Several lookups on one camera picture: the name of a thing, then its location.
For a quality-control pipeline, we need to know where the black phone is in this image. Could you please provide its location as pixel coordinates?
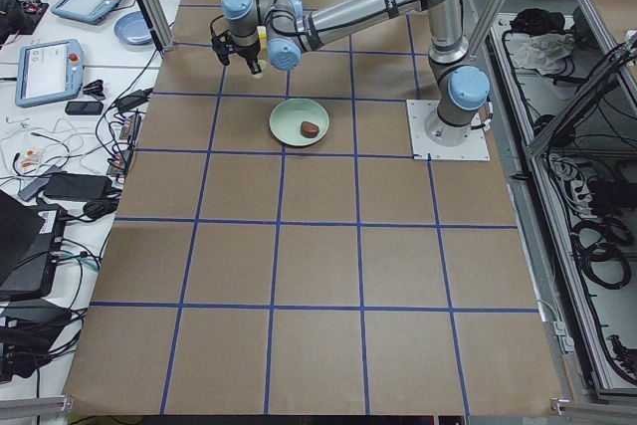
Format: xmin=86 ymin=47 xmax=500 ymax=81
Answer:
xmin=65 ymin=101 xmax=104 ymax=116

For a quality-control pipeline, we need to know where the yellow bamboo steamer tray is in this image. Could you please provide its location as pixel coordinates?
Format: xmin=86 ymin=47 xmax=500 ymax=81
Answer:
xmin=257 ymin=26 xmax=268 ymax=70

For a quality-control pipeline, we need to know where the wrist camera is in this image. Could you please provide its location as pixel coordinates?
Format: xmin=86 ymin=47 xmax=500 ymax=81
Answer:
xmin=211 ymin=30 xmax=236 ymax=67

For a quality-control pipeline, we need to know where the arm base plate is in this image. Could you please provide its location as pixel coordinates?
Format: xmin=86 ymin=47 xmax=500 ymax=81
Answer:
xmin=406 ymin=100 xmax=491 ymax=161

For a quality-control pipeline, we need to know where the light green plate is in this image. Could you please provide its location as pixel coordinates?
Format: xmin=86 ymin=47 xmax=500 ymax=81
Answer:
xmin=269 ymin=99 xmax=330 ymax=147

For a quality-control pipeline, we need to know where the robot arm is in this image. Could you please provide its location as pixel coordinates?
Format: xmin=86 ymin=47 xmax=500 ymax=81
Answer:
xmin=211 ymin=0 xmax=490 ymax=128

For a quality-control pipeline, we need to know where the brown steamed bun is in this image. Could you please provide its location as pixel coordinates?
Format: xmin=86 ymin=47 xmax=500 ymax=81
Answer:
xmin=300 ymin=121 xmax=320 ymax=138

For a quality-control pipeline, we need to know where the white crumpled cloth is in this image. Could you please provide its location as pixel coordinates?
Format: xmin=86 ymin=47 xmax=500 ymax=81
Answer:
xmin=511 ymin=33 xmax=575 ymax=76

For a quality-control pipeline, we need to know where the blue plate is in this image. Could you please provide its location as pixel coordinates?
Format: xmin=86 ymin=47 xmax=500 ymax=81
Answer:
xmin=113 ymin=11 xmax=153 ymax=46

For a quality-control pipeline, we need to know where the black power adapter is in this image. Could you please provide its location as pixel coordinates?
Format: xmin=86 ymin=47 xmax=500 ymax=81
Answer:
xmin=43 ymin=173 xmax=111 ymax=201

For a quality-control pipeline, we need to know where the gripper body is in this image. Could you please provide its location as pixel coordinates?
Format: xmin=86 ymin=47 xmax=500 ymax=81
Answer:
xmin=233 ymin=36 xmax=261 ymax=61

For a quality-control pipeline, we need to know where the black laptop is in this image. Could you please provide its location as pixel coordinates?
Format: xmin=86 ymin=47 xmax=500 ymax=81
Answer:
xmin=1 ymin=192 xmax=66 ymax=302

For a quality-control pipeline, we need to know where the near teach pendant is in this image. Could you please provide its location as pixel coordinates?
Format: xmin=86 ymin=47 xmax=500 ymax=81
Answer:
xmin=15 ymin=39 xmax=84 ymax=107

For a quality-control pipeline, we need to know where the white steamed bun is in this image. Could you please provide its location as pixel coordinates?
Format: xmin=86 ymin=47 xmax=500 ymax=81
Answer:
xmin=253 ymin=61 xmax=268 ymax=80

